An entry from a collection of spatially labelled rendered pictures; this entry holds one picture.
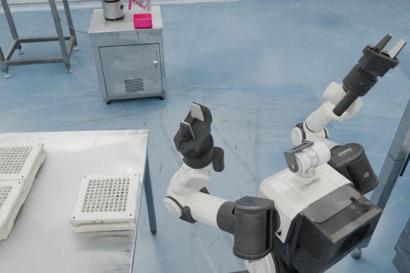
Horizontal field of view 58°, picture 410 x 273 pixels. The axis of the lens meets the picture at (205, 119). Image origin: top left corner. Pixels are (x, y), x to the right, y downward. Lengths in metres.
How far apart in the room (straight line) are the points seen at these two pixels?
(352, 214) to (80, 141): 1.35
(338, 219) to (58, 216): 1.08
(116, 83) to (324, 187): 2.67
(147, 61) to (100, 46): 0.43
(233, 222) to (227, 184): 1.73
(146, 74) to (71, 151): 1.71
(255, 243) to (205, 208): 0.19
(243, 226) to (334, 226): 0.24
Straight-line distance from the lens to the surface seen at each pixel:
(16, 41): 4.92
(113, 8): 3.50
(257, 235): 1.06
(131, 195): 1.55
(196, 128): 0.85
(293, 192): 1.13
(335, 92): 1.32
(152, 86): 3.56
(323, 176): 1.21
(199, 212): 1.17
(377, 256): 2.65
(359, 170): 1.30
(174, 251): 2.45
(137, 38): 3.34
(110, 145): 1.92
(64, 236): 1.59
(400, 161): 2.02
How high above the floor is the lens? 2.03
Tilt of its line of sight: 37 degrees down
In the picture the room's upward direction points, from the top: straight up
